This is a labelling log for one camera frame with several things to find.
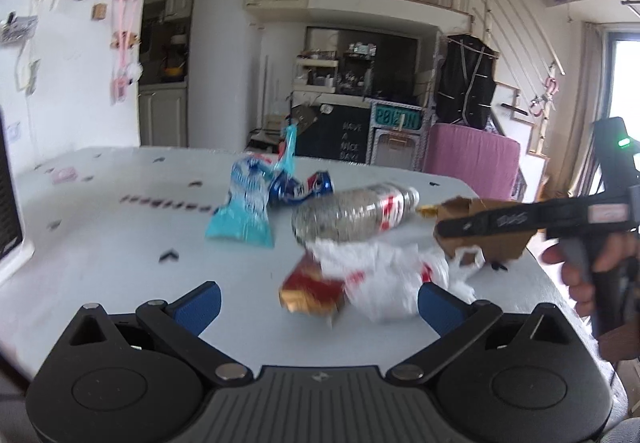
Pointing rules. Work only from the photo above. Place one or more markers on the pink upright mattress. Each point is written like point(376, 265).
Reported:
point(485, 161)

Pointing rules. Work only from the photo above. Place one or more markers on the white metal crate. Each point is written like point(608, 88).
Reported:
point(398, 150)

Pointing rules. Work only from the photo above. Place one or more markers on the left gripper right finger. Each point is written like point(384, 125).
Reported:
point(458, 324)

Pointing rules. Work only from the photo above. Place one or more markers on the black garment on hanger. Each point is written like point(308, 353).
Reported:
point(466, 83)

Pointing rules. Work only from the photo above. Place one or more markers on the teal poison sign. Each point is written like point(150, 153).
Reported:
point(400, 118)

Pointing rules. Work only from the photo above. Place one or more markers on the white tissue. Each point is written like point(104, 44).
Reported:
point(382, 281)

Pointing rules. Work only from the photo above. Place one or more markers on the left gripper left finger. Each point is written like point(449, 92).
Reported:
point(176, 328)

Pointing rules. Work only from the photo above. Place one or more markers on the black chalkboard sign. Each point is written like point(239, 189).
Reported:
point(332, 132)

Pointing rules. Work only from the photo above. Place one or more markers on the red gold cigarette pack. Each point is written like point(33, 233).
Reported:
point(307, 291)

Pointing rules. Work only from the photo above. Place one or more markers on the brown cardboard box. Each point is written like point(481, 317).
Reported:
point(496, 249)

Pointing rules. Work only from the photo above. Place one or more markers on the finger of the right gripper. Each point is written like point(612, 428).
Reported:
point(462, 222)

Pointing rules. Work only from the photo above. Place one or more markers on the person's right hand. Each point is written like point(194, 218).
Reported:
point(618, 248)

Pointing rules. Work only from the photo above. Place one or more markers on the light blue snack wrapper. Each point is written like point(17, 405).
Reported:
point(254, 180)

